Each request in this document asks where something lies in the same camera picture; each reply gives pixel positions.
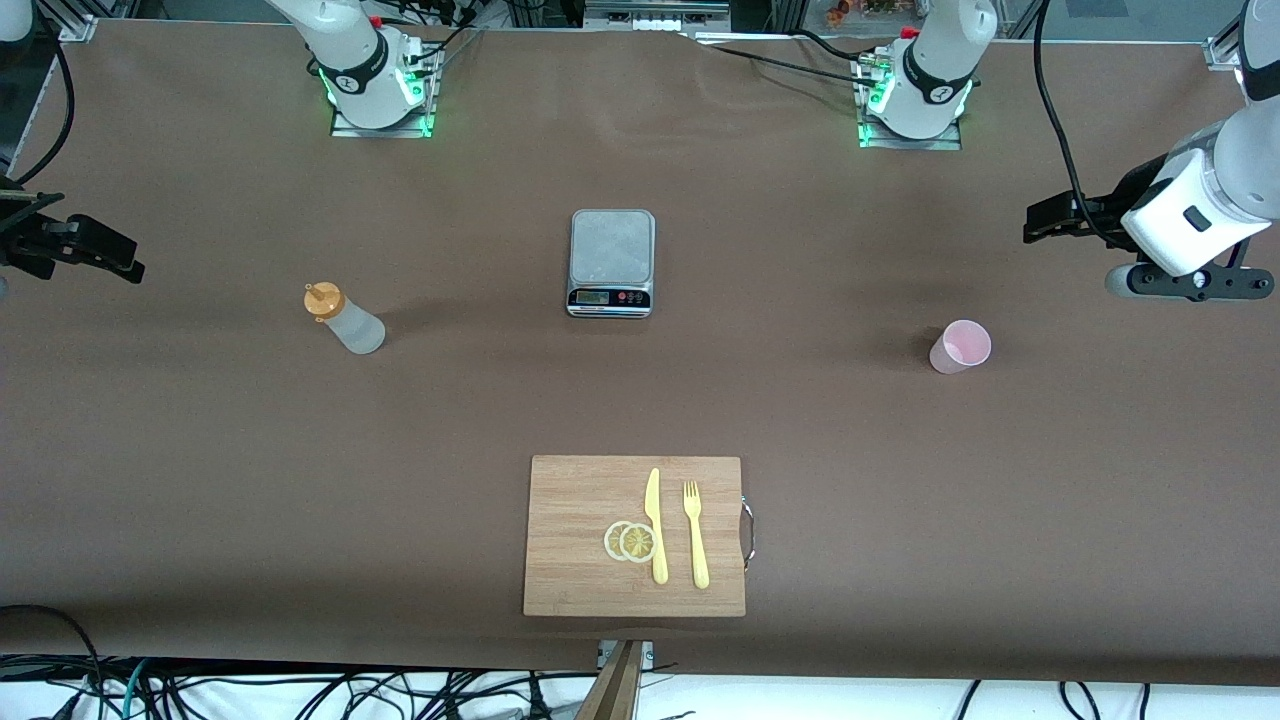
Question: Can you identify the yellow plastic fork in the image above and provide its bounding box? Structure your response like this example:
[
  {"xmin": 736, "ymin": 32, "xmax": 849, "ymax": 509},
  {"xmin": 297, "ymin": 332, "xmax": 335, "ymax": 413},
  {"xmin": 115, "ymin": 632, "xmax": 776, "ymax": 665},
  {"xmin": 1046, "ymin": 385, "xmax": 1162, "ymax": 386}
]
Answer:
[{"xmin": 682, "ymin": 480, "xmax": 711, "ymax": 590}]

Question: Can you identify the yellow plastic knife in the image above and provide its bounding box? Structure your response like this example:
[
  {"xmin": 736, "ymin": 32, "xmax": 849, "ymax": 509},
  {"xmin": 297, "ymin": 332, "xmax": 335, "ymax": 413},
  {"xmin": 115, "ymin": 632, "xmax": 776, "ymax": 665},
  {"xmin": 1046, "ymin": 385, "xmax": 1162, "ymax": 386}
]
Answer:
[{"xmin": 644, "ymin": 467, "xmax": 670, "ymax": 586}]

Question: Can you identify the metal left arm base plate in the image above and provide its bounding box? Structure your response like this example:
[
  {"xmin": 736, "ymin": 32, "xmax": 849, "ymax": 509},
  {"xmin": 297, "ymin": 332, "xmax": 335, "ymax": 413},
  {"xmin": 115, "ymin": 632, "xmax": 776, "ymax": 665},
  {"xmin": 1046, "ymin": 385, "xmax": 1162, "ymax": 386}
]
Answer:
[{"xmin": 857, "ymin": 55, "xmax": 964, "ymax": 152}]

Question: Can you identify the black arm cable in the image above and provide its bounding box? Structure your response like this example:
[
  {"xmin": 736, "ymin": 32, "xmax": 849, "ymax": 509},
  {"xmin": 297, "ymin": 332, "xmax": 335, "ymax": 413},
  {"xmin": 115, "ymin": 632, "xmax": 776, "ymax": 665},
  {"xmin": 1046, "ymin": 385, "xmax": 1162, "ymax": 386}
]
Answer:
[
  {"xmin": 0, "ymin": 30, "xmax": 77, "ymax": 191},
  {"xmin": 1033, "ymin": 0, "xmax": 1136, "ymax": 251}
]

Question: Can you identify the translucent squeeze bottle orange cap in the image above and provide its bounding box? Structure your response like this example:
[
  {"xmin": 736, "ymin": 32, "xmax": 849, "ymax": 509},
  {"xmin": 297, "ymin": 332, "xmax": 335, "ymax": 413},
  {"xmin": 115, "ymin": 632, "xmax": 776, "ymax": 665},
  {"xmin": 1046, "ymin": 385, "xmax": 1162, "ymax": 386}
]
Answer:
[{"xmin": 304, "ymin": 282, "xmax": 387, "ymax": 356}]

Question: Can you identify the teal cable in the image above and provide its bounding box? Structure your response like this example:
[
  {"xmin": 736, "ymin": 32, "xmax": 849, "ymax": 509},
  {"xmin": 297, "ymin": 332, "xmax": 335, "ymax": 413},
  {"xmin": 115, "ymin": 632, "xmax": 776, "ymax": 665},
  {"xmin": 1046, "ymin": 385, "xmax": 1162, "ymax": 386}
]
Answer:
[{"xmin": 120, "ymin": 658, "xmax": 151, "ymax": 720}]

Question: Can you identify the pink plastic cup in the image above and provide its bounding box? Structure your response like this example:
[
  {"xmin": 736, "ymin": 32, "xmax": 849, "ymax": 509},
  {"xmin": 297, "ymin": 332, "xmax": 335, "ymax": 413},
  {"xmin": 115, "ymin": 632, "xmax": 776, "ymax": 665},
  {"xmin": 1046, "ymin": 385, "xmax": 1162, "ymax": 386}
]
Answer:
[{"xmin": 929, "ymin": 320, "xmax": 993, "ymax": 375}]

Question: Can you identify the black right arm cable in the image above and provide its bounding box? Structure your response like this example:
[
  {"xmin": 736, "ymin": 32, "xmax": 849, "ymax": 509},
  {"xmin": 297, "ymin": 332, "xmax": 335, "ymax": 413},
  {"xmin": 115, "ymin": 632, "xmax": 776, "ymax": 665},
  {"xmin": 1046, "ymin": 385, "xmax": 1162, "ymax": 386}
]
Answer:
[{"xmin": 0, "ymin": 30, "xmax": 77, "ymax": 191}]

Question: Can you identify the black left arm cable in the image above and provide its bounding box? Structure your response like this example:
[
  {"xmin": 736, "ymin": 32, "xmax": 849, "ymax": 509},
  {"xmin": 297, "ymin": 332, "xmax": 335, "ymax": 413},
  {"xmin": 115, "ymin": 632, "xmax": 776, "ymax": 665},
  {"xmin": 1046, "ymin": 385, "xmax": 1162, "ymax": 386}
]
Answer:
[{"xmin": 1033, "ymin": 0, "xmax": 1136, "ymax": 251}]

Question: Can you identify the wooden cutting board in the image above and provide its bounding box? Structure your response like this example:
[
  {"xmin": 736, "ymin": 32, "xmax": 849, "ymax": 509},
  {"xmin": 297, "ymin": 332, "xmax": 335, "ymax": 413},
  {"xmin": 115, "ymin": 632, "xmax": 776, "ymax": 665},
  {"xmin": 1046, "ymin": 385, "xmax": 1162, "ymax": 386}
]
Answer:
[{"xmin": 522, "ymin": 455, "xmax": 757, "ymax": 618}]

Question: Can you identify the silver digital kitchen scale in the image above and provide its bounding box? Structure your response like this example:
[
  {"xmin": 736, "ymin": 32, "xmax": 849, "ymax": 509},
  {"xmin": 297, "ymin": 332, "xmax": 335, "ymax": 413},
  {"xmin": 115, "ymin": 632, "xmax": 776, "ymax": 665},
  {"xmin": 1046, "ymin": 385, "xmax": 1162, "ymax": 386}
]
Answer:
[{"xmin": 566, "ymin": 209, "xmax": 657, "ymax": 319}]

